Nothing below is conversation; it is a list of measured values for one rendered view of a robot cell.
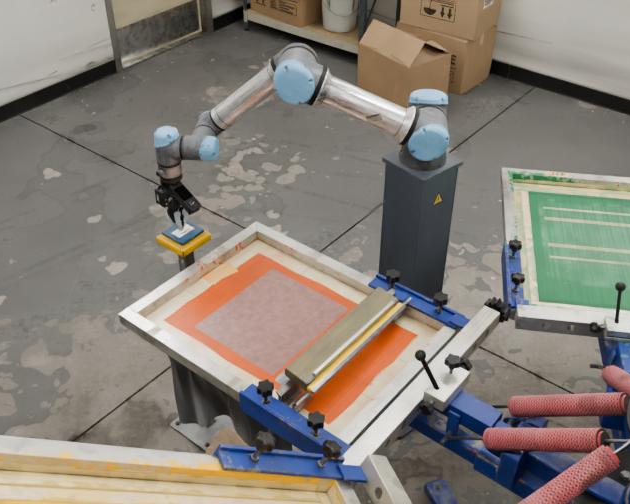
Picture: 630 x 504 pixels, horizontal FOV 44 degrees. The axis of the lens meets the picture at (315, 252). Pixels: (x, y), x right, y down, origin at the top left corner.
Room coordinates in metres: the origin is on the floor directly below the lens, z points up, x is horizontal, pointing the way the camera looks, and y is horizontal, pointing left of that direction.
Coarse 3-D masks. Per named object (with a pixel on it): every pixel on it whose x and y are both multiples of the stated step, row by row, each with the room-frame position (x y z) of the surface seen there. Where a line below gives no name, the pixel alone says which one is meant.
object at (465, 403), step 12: (456, 396) 1.27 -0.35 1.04; (468, 396) 1.27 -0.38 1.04; (456, 408) 1.24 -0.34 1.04; (468, 408) 1.23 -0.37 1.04; (480, 408) 1.23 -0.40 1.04; (492, 408) 1.23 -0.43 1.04; (468, 420) 1.21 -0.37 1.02; (480, 420) 1.20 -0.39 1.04; (492, 420) 1.20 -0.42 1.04; (480, 432) 1.19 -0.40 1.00
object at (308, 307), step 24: (264, 264) 1.90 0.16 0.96; (240, 288) 1.78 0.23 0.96; (264, 288) 1.78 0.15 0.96; (288, 288) 1.78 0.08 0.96; (312, 288) 1.78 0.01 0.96; (264, 312) 1.67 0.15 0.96; (288, 312) 1.67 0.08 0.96; (312, 312) 1.67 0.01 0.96; (336, 312) 1.67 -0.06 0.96; (312, 336) 1.57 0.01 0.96; (384, 336) 1.57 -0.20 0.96; (408, 336) 1.57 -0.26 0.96; (360, 360) 1.48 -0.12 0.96; (384, 360) 1.48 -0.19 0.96
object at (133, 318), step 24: (240, 240) 1.98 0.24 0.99; (264, 240) 2.01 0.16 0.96; (288, 240) 1.98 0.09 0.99; (192, 264) 1.85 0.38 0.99; (216, 264) 1.88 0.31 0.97; (312, 264) 1.88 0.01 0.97; (336, 264) 1.85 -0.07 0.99; (168, 288) 1.74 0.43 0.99; (360, 288) 1.77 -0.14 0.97; (144, 312) 1.65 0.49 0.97; (408, 312) 1.66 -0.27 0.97; (144, 336) 1.56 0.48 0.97; (168, 336) 1.54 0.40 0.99; (192, 360) 1.44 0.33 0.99; (432, 360) 1.46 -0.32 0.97; (216, 384) 1.38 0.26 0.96; (240, 384) 1.36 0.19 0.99; (408, 384) 1.37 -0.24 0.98; (384, 408) 1.29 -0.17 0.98; (360, 432) 1.21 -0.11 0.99
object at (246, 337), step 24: (216, 288) 1.78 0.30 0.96; (192, 312) 1.67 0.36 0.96; (216, 312) 1.67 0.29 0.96; (240, 312) 1.67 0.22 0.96; (192, 336) 1.57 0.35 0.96; (216, 336) 1.57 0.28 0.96; (240, 336) 1.57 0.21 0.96; (264, 336) 1.57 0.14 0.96; (288, 336) 1.57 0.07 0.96; (240, 360) 1.48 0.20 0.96; (264, 360) 1.48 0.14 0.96; (288, 360) 1.48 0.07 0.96; (336, 384) 1.39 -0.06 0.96; (360, 384) 1.39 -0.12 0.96; (312, 408) 1.31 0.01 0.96; (336, 408) 1.31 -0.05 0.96
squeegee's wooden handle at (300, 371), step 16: (368, 304) 1.59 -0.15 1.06; (384, 304) 1.60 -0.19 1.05; (352, 320) 1.53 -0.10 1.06; (368, 320) 1.53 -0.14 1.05; (336, 336) 1.47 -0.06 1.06; (304, 352) 1.40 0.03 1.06; (320, 352) 1.41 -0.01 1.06; (288, 368) 1.35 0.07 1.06; (304, 368) 1.35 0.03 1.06; (304, 384) 1.31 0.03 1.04
